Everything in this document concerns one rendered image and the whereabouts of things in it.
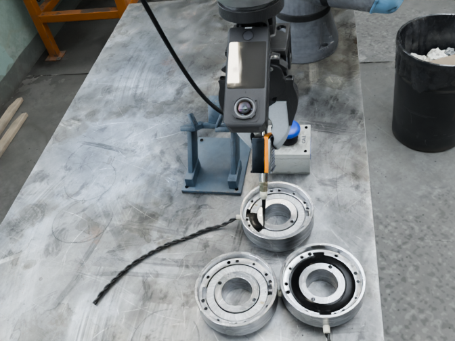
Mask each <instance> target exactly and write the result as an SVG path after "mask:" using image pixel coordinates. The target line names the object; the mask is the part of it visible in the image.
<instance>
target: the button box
mask: <svg viewBox="0 0 455 341"><path fill-rule="evenodd" d="M300 127H301V131H300V133H299V134H298V135H297V136H296V137H294V138H292V139H290V140H286V141H285V142H284V144H283V145H282V146H281V148H280V149H279V150H275V165H276V168H275V170H274V171H273V173H272V174H310V163H311V125H300ZM271 129H272V125H269V126H268V132H267V133H271Z"/></svg>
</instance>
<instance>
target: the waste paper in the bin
mask: <svg viewBox="0 0 455 341"><path fill-rule="evenodd" d="M411 55H413V56H414V57H416V58H419V59H421V60H424V61H427V62H432V63H436V64H446V65H455V51H454V48H450V47H449V48H447V49H446V50H442V51H441V50H439V48H437V49H432V50H430V52H428V54H427V55H426V56H425V55H417V54H415V53H411Z"/></svg>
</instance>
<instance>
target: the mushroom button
mask: <svg viewBox="0 0 455 341"><path fill-rule="evenodd" d="M300 131H301V127H300V125H299V123H298V122H297V121H295V120H294V121H293V122H292V126H291V128H290V131H289V134H288V137H287V138H286V140H290V139H292V138H294V137H296V136H297V135H298V134H299V133H300Z"/></svg>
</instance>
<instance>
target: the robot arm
mask: <svg viewBox="0 0 455 341"><path fill-rule="evenodd" d="M402 2H403V0H217V4H218V9H219V15H220V16H221V17H222V18H223V19H224V20H227V21H228V22H233V23H236V25H234V26H233V27H232V28H230V29H229V30H228V35H227V47H226V50H225V56H226V57H227V59H226V62H225V63H224V64H223V66H222V68H221V71H222V72H224V73H225V76H220V77H219V80H218V82H219V104H220V106H221V109H222V110H223V121H224V123H225V125H226V126H227V128H228V129H229V131H231V132H233V133H237V134H238V135H239V137H240V138H241V139H242V140H243V142H245V144H247V146H249V147H250V148H251V149H252V143H251V141H252V138H253V137H254V136H255V135H254V133H262V132H264V131H265V130H266V129H267V127H268V118H269V119H270V120H271V122H272V129H271V132H272V135H273V136H274V138H273V141H272V144H273V147H274V149H275V150H279V149H280V148H281V146H282V145H283V144H284V142H285V141H286V138H287V137H288V134H289V131H290V128H291V126H292V123H293V120H294V117H295V114H296V111H297V107H298V101H299V90H298V86H297V85H296V83H295V82H294V77H295V76H294V75H288V70H290V67H291V64H309V63H313V62H318V61H320V60H323V59H325V58H327V57H328V56H330V55H332V54H333V53H334V52H335V51H336V49H337V47H338V43H339V34H338V30H337V27H336V24H335V22H334V18H333V16H332V12H331V10H330V8H331V7H335V8H341V9H351V10H356V11H361V12H370V14H373V13H380V14H391V13H393V12H395V11H396V10H397V9H398V8H399V7H400V5H401V4H402ZM287 69H288V70H287Z"/></svg>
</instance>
